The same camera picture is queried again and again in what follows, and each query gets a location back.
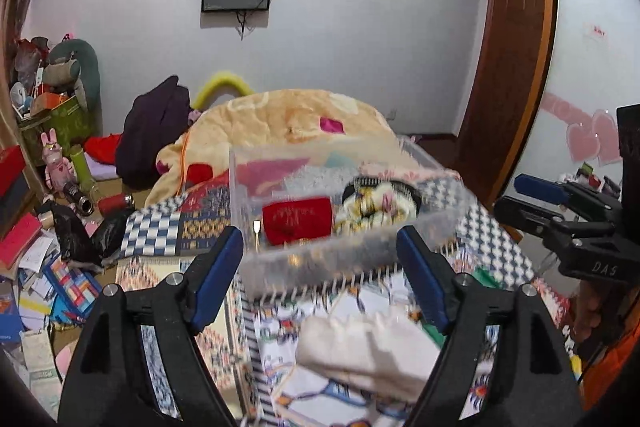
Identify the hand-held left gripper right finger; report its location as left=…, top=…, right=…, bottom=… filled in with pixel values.
left=395, top=224, right=586, bottom=427

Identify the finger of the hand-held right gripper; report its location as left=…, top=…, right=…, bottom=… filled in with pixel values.
left=513, top=173, right=623, bottom=220
left=493, top=195, right=616, bottom=254

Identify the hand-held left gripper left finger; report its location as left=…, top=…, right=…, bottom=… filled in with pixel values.
left=57, top=226, right=246, bottom=427

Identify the clear plastic storage box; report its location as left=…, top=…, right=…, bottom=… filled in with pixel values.
left=228, top=136, right=476, bottom=300

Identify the white cloth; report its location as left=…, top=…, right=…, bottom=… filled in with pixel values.
left=295, top=309, right=443, bottom=404

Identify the person's right forearm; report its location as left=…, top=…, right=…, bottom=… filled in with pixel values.
left=581, top=297, right=640, bottom=414

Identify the person's right hand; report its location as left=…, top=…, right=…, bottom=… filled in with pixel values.
left=572, top=279, right=623, bottom=344

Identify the patterned patchwork bed sheet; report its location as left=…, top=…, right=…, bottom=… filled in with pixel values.
left=117, top=172, right=571, bottom=427

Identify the pink heart sticker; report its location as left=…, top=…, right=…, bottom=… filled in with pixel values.
left=566, top=109, right=622, bottom=166

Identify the yellow patterned knit cloth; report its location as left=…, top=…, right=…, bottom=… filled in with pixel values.
left=334, top=176, right=423, bottom=235

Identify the red folded cloth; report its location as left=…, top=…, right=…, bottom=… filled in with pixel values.
left=261, top=197, right=334, bottom=247

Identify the red cylinder can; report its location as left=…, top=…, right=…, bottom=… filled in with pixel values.
left=97, top=193, right=133, bottom=214

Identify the black plastic bag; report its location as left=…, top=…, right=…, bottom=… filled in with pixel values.
left=42, top=202, right=133, bottom=268

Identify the dark purple jacket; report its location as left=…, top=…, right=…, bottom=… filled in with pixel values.
left=116, top=76, right=193, bottom=190

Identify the white wardrobe sliding door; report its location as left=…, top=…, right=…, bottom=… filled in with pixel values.
left=515, top=0, right=640, bottom=188

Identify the beige fleece blanket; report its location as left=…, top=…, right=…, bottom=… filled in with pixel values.
left=145, top=89, right=426, bottom=208

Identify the green cylinder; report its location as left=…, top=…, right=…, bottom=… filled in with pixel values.
left=70, top=144, right=94, bottom=190

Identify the pile of papers and books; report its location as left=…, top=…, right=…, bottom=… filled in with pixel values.
left=0, top=227, right=106, bottom=408

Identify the pink rabbit toy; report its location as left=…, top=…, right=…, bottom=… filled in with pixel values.
left=40, top=129, right=76, bottom=195

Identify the pink book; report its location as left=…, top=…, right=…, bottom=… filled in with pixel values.
left=0, top=213, right=43, bottom=270

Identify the green cardboard box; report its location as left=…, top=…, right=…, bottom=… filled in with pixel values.
left=17, top=94, right=93, bottom=144

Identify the red box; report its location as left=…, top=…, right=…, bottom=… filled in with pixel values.
left=0, top=146, right=26, bottom=198

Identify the grey stuffed toy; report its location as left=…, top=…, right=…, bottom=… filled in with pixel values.
left=42, top=39, right=101, bottom=110

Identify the brown wooden wardrobe frame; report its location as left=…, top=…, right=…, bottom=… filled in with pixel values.
left=436, top=0, right=558, bottom=208

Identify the black camera lens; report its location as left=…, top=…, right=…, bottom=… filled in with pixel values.
left=62, top=183, right=95, bottom=215

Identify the yellow fluffy ring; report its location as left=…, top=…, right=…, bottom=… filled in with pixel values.
left=192, top=71, right=251, bottom=110

